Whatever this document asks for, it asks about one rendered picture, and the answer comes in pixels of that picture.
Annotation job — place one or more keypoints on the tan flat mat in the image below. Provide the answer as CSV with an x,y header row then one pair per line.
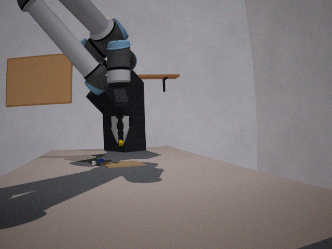
x,y
121,164

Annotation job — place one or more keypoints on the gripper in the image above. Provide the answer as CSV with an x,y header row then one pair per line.
x,y
125,111

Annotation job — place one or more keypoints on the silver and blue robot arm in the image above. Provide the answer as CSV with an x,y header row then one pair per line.
x,y
108,38

